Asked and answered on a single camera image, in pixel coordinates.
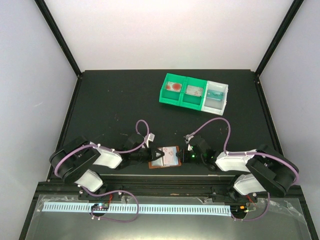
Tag white card red flowers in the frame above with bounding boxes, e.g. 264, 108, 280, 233
162, 146, 179, 167

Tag brown leather card holder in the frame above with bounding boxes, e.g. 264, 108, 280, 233
148, 146, 182, 169

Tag pink white numbered card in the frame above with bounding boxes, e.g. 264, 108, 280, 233
185, 85, 203, 97

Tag teal VIP card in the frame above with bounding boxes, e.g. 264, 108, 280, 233
206, 89, 224, 101

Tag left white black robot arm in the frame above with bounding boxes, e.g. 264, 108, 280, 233
49, 133, 165, 200

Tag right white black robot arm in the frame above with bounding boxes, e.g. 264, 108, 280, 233
175, 135, 299, 202

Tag card with red circles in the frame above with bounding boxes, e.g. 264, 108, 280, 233
165, 81, 182, 93

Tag middle green plastic bin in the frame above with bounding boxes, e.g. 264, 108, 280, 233
180, 77, 207, 111

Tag green plastic bin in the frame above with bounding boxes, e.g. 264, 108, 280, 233
159, 73, 187, 106
180, 77, 207, 111

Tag white plastic bin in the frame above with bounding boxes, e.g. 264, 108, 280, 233
201, 81, 229, 116

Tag left green plastic bin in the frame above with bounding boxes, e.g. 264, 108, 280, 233
159, 73, 187, 106

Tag right small circuit board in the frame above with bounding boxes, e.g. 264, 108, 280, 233
230, 205, 251, 213

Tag small circuit board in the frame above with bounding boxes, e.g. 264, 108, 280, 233
91, 203, 109, 212
230, 205, 251, 213

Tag left small circuit board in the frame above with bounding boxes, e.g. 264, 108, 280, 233
91, 203, 109, 212

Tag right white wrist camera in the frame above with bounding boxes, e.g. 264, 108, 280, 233
184, 134, 194, 151

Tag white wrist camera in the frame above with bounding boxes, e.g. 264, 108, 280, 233
184, 134, 194, 151
143, 133, 155, 148

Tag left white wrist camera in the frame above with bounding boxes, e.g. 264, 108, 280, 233
143, 133, 155, 148

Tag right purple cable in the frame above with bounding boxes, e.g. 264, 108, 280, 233
186, 117, 300, 186

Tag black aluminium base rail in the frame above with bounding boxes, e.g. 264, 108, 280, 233
94, 174, 236, 197

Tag white slotted cable duct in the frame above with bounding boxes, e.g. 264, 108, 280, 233
41, 202, 231, 217

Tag left black frame post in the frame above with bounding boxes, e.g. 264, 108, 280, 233
34, 0, 82, 77

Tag black frame post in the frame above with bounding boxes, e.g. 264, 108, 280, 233
34, 0, 82, 77
255, 0, 304, 77

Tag right black frame post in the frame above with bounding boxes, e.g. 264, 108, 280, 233
255, 0, 304, 77

